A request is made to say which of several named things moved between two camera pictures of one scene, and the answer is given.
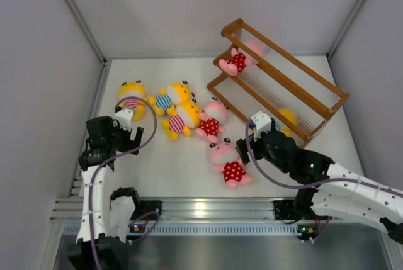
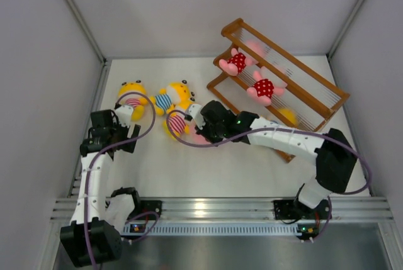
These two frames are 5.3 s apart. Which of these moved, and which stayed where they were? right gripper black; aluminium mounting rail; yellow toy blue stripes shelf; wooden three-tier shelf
Moved: right gripper black
Stayed: yellow toy blue stripes shelf; aluminium mounting rail; wooden three-tier shelf
